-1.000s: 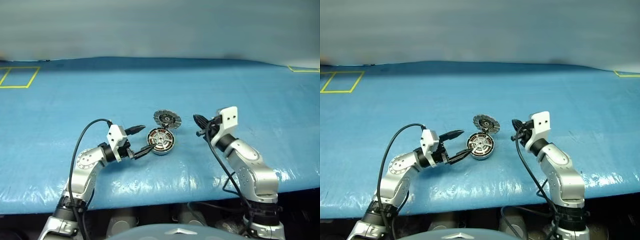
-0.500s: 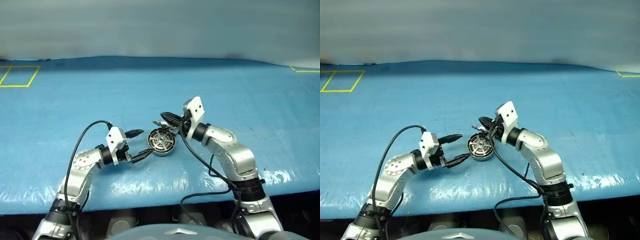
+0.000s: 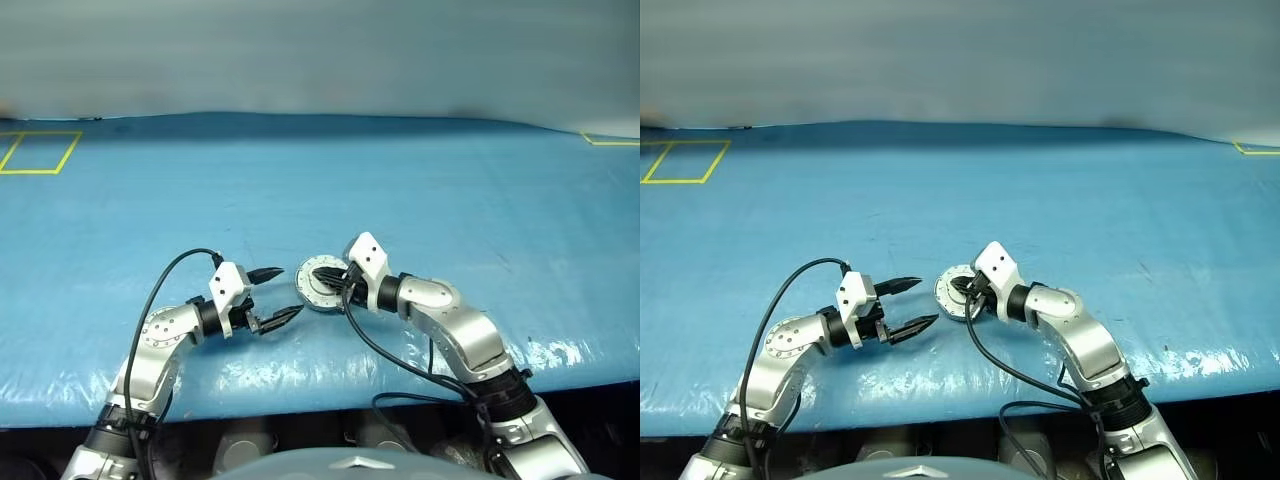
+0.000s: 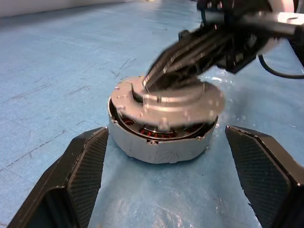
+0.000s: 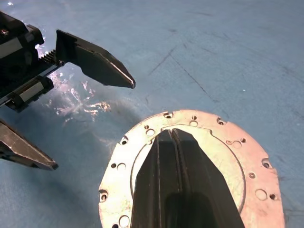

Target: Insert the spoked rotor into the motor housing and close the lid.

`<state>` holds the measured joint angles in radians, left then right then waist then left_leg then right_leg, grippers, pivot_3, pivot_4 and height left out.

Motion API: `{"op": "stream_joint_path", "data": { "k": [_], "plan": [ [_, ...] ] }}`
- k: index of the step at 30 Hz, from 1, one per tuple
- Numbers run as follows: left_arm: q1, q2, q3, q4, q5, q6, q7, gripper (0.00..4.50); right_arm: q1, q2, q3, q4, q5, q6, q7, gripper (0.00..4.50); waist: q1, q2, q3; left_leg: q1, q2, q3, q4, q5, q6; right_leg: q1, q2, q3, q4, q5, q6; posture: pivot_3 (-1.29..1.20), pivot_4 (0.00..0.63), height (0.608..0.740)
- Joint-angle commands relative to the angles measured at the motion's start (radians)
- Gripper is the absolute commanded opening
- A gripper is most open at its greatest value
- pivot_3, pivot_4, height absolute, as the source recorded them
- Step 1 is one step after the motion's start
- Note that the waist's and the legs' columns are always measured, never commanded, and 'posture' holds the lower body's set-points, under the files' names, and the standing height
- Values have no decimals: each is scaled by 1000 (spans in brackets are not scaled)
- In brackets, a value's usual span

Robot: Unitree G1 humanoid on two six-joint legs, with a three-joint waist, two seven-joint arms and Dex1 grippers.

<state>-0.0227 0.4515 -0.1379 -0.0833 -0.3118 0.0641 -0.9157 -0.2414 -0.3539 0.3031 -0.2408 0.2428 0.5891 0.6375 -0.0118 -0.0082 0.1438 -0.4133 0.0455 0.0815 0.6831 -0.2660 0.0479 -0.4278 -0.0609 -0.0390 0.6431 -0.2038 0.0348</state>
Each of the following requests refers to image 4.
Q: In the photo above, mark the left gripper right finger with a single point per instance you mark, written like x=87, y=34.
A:
x=266, y=171

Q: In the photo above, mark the silver motor housing copper windings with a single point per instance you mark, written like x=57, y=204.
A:
x=152, y=152

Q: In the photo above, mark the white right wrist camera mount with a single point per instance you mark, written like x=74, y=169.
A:
x=289, y=17

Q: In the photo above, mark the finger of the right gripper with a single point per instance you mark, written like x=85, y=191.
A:
x=185, y=45
x=190, y=69

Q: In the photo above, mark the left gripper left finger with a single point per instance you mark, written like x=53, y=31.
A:
x=78, y=171

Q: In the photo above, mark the silver round motor lid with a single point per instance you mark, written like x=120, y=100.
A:
x=180, y=111

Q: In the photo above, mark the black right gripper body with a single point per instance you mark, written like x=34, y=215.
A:
x=240, y=54

